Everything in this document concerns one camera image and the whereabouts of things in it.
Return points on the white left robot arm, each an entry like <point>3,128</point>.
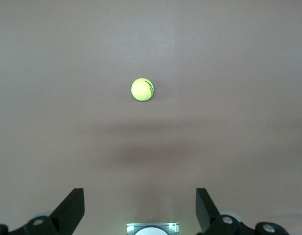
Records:
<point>148,232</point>

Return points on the yellow-green tennis ball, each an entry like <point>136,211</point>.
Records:
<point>141,90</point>

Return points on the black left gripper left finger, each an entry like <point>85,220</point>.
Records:
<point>65,213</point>

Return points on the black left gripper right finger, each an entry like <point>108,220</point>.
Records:
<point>207,213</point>

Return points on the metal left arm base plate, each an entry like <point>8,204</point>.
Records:
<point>130,228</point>

